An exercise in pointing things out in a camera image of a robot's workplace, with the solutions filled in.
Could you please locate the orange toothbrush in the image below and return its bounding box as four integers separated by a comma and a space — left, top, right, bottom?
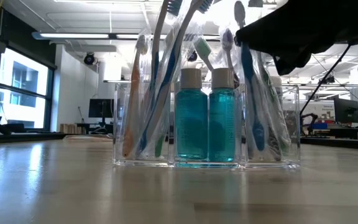
63, 134, 114, 141
122, 34, 150, 159

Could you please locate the black aluminium table frame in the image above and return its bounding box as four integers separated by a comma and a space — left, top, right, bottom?
0, 131, 358, 152

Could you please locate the black hanging cable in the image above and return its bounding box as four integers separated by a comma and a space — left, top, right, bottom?
299, 44, 353, 116

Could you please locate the clear acrylic organizer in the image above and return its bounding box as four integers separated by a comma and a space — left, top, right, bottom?
112, 81, 301, 170

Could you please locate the black desktop monitor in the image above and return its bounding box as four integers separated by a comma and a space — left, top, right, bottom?
88, 98, 115, 125

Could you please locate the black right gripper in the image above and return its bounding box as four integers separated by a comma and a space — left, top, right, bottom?
234, 0, 358, 77

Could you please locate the linear ceiling light rail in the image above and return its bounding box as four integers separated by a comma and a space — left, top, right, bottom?
31, 30, 358, 44

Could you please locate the black long desk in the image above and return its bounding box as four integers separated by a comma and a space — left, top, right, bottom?
317, 126, 358, 141

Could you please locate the teal mouthwash bottle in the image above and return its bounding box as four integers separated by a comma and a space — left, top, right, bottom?
208, 67, 237, 163
174, 67, 209, 162

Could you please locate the black monitor on arm mount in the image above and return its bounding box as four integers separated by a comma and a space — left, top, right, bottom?
333, 97, 358, 133

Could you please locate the large dark-framed window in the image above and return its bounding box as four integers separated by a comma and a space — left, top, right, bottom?
0, 46, 57, 131

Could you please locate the blue toothbrush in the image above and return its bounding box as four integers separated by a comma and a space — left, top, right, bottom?
141, 0, 183, 125
233, 0, 266, 153
135, 0, 214, 156

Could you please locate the stack of wooden boards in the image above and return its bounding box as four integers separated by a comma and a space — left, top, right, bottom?
59, 123, 87, 134

